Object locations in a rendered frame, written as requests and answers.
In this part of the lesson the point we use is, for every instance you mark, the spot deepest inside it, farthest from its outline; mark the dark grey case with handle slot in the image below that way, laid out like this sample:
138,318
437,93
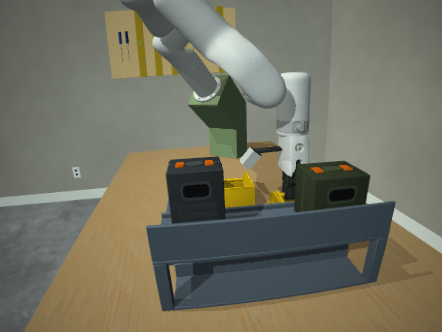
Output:
196,189

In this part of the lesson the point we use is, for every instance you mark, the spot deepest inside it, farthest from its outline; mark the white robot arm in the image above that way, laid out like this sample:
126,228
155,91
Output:
197,22

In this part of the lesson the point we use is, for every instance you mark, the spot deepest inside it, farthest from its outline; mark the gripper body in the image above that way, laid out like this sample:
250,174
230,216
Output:
294,147

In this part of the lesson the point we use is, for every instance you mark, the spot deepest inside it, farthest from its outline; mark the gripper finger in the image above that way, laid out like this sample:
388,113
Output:
289,193
284,181

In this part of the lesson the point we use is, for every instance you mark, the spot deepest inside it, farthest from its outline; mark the dark green case with orange latches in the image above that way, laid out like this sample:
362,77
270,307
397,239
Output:
329,185

